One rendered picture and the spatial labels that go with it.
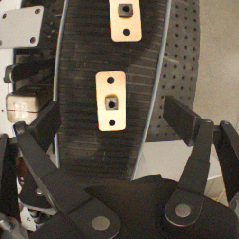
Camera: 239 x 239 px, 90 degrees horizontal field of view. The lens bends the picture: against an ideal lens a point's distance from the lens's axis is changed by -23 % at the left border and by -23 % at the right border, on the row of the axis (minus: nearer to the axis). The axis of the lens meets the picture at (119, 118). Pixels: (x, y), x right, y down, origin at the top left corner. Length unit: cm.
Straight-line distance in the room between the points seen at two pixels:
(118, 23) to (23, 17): 17
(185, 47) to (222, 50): 114
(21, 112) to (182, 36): 70
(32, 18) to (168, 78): 61
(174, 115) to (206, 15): 167
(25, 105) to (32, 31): 15
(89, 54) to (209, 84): 164
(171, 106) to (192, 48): 63
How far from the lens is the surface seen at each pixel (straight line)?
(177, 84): 76
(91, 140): 24
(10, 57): 43
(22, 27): 30
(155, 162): 68
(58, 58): 20
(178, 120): 16
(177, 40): 75
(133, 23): 21
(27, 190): 39
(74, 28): 21
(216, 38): 183
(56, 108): 18
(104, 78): 20
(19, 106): 35
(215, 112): 196
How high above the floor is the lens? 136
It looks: 66 degrees down
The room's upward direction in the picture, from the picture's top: 165 degrees clockwise
